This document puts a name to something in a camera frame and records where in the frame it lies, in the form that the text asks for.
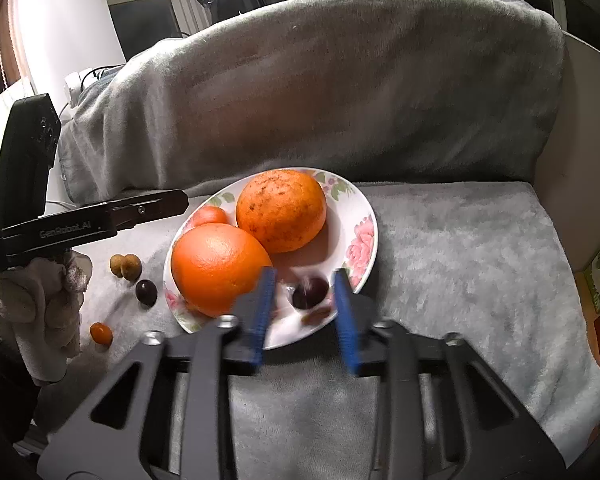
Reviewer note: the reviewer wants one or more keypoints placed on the brown kiwi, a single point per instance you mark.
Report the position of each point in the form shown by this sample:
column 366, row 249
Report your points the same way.
column 115, row 264

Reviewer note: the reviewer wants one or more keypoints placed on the small tangerine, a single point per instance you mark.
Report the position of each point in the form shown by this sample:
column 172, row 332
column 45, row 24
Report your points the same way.
column 209, row 216

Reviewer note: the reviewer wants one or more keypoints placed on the white floral plate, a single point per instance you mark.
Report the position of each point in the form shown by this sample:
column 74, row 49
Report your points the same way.
column 355, row 220

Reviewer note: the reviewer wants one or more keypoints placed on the person's left forearm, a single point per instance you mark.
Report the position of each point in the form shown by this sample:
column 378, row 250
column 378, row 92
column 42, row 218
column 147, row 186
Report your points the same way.
column 0, row 385

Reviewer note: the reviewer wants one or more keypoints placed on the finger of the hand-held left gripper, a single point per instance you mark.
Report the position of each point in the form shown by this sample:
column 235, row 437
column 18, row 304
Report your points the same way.
column 150, row 207

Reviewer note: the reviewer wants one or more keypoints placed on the dark purple plum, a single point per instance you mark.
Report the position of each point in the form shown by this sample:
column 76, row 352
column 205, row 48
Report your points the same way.
column 146, row 292
column 312, row 291

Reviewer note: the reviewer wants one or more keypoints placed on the white power strip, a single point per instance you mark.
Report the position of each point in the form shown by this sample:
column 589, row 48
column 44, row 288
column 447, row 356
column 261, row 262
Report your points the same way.
column 77, row 80

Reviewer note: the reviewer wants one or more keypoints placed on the grey fleece blanket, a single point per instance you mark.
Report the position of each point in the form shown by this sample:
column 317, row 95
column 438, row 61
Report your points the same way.
column 380, row 85

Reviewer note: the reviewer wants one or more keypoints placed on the person's left hand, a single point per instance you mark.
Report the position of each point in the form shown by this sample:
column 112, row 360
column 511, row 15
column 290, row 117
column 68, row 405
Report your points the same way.
column 35, row 310

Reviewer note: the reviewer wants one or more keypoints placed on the tiny orange kumquat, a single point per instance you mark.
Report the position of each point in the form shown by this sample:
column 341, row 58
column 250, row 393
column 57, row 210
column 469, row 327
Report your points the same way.
column 101, row 334

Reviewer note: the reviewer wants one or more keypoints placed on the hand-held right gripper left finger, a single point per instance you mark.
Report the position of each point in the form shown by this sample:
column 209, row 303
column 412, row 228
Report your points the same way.
column 262, row 320

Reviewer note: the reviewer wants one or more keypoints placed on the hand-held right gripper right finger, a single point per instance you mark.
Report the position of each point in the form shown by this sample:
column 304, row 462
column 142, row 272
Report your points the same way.
column 346, row 320

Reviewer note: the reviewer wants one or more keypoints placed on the large speckled orange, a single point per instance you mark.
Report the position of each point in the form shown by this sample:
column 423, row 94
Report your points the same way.
column 281, row 210

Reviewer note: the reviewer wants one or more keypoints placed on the large smooth orange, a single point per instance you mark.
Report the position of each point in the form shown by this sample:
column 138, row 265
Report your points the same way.
column 215, row 267

